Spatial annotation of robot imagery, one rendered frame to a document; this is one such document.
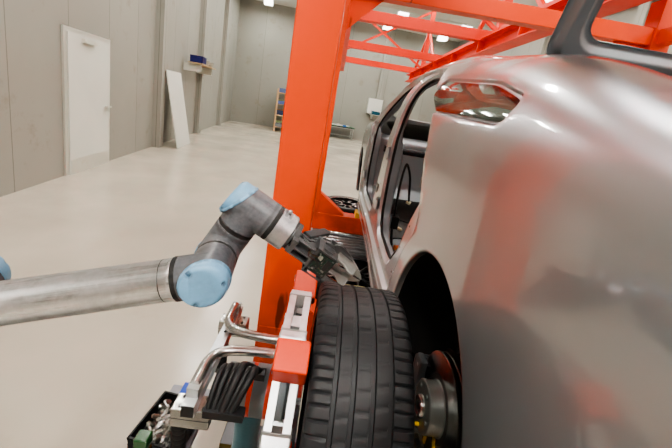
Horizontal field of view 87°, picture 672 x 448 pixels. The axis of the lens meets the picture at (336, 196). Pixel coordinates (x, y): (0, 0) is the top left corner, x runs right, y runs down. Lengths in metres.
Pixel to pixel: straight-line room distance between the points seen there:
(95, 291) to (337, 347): 0.51
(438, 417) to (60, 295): 0.97
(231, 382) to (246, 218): 0.38
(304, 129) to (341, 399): 0.87
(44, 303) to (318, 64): 1.00
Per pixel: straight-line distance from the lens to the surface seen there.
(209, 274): 0.71
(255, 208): 0.80
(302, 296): 1.09
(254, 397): 1.12
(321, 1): 1.36
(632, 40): 4.16
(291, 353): 0.84
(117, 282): 0.79
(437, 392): 1.21
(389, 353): 0.91
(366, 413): 0.87
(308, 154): 1.33
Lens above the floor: 1.67
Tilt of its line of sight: 14 degrees down
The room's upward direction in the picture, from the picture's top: 9 degrees clockwise
